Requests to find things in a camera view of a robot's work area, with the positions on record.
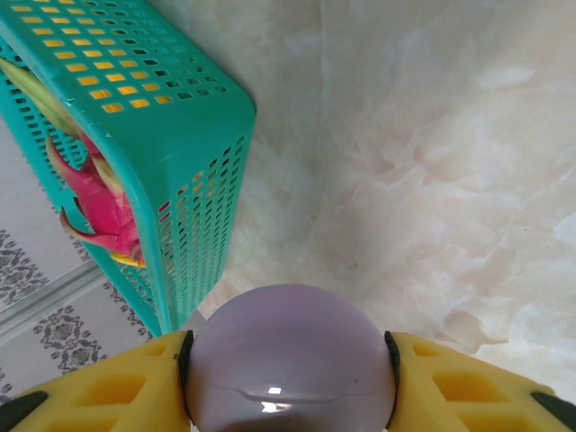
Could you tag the teal perforated plastic basket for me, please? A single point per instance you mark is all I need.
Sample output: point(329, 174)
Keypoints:
point(180, 148)

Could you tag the yellow banana bunch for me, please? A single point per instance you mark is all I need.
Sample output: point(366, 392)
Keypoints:
point(100, 94)

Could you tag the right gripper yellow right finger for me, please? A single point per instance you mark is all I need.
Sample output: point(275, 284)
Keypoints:
point(468, 396)

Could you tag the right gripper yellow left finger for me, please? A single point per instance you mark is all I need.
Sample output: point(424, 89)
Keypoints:
point(103, 391)

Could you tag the pink dragon fruit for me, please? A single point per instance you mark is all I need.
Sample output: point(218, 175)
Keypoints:
point(103, 202)

